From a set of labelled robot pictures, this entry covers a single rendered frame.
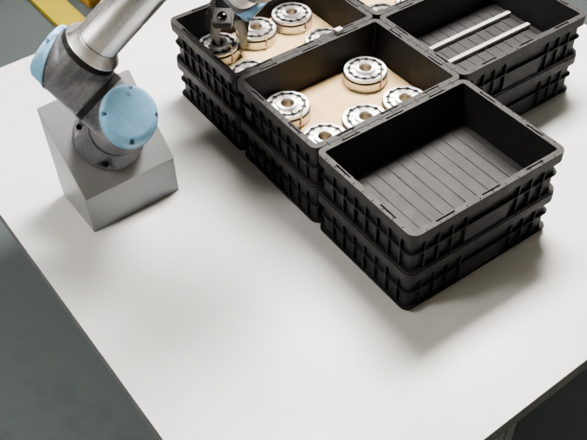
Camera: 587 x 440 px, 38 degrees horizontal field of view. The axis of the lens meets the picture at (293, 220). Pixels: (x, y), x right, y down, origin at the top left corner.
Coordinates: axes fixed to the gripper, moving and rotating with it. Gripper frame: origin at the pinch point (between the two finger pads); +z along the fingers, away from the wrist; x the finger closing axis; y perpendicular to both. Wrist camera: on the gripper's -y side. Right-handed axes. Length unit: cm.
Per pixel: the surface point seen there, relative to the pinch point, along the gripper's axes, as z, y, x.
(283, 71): -5.0, -16.9, -14.0
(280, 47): 2.5, 3.2, -12.1
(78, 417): 86, -53, 45
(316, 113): 2.5, -22.6, -21.5
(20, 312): 85, -16, 71
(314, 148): -7, -46, -22
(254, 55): 2.5, -0.1, -5.8
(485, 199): -7, -60, -54
